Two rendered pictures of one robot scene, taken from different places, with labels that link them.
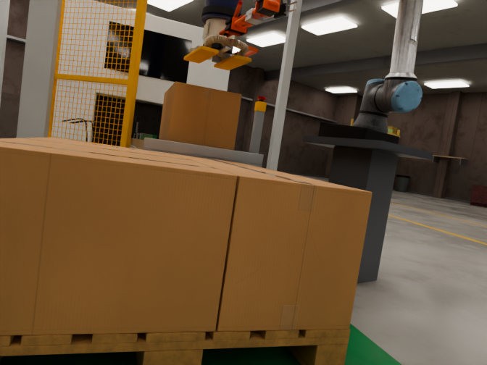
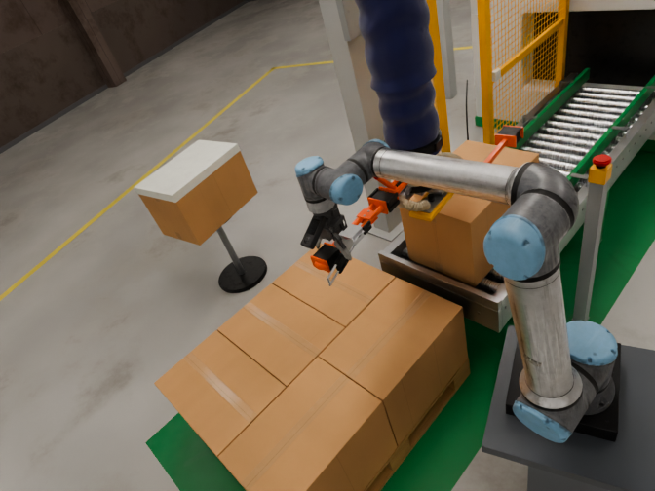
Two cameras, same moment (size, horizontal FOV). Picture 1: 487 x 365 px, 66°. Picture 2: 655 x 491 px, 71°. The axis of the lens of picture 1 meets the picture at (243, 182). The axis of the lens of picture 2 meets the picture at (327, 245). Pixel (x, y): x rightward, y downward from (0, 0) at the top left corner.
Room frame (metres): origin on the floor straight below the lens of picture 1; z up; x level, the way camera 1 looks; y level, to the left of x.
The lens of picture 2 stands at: (1.34, -1.19, 2.23)
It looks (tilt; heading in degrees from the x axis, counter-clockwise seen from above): 38 degrees down; 76
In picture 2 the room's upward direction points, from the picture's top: 19 degrees counter-clockwise
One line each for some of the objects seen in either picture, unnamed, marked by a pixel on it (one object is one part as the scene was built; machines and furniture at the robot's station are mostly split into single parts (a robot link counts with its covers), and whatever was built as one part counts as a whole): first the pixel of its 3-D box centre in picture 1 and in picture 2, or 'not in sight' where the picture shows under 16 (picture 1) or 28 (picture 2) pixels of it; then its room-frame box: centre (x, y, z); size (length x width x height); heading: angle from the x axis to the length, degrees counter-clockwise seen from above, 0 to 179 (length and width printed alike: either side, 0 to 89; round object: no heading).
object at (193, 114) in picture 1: (196, 123); (471, 208); (2.52, 0.37, 0.75); 0.60 x 0.40 x 0.40; 18
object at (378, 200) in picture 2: (236, 27); (383, 200); (1.96, 0.15, 1.22); 0.10 x 0.08 x 0.06; 115
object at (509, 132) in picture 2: not in sight; (509, 135); (2.57, 0.14, 1.23); 0.09 x 0.08 x 0.05; 115
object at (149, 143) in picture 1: (206, 151); (434, 278); (2.18, 0.24, 0.58); 0.70 x 0.03 x 0.06; 109
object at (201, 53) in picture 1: (200, 52); not in sight; (2.15, 0.34, 1.12); 0.34 x 0.10 x 0.05; 25
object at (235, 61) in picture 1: (232, 60); (440, 190); (2.23, 0.17, 1.12); 0.34 x 0.10 x 0.05; 25
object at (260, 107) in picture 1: (251, 167); (589, 252); (2.88, -0.05, 0.50); 0.07 x 0.07 x 1.00; 19
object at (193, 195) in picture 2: not in sight; (199, 190); (1.37, 1.74, 0.82); 0.60 x 0.40 x 0.40; 30
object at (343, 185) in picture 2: not in sight; (339, 184); (1.72, -0.11, 1.54); 0.12 x 0.12 x 0.09; 17
